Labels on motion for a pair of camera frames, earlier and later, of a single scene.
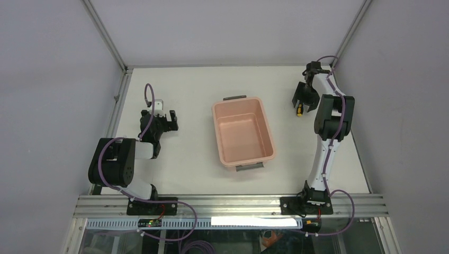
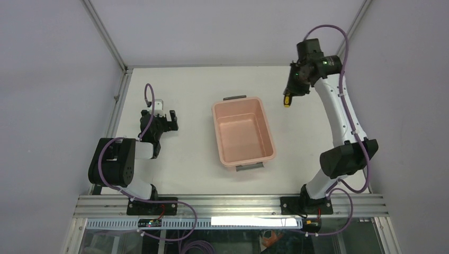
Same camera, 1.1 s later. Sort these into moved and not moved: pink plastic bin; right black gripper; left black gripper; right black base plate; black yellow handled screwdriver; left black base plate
Moved: black yellow handled screwdriver; right black gripper
Not moved: left black gripper; left black base plate; right black base plate; pink plastic bin
